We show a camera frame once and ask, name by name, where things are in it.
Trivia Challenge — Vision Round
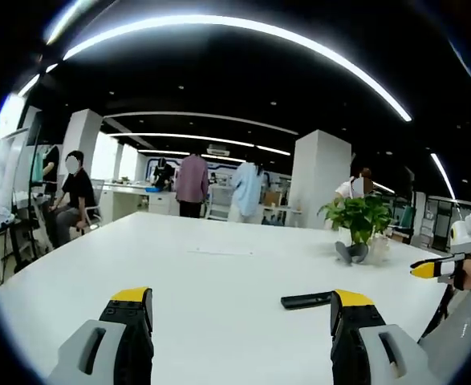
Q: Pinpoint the office chair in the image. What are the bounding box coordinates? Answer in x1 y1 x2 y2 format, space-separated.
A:
75 201 104 234

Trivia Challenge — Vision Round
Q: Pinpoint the potted green plant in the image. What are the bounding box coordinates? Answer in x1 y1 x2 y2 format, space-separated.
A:
317 195 393 248

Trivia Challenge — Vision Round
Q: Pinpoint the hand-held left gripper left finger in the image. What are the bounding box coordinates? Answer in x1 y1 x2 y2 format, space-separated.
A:
46 286 155 385

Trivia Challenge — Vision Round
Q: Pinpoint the white counter desk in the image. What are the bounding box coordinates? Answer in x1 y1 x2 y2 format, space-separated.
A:
101 181 181 222

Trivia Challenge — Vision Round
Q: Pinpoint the whiteboard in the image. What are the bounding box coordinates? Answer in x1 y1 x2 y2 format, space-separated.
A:
0 128 30 214

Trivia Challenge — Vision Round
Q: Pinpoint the white cart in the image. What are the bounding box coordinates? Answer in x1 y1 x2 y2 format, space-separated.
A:
205 185 234 221

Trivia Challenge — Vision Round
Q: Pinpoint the grey curved stand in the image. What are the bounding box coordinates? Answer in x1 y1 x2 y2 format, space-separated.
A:
335 241 370 266

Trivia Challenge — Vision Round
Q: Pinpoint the clear glass vase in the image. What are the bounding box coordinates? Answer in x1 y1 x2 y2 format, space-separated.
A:
368 234 392 265

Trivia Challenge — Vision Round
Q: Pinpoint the long ceiling light strip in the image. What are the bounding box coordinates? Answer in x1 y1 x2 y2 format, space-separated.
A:
62 14 413 123

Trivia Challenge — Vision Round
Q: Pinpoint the green chair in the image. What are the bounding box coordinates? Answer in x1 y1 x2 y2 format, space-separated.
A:
402 204 417 230

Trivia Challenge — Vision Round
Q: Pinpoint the black remote control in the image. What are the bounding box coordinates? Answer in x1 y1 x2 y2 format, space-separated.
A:
280 291 333 310

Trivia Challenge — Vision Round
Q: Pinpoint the black tripod stand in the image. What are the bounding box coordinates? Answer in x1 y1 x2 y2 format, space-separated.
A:
25 111 48 260

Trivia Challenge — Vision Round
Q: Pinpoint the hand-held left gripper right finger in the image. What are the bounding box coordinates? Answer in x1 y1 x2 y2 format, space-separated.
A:
330 288 441 385

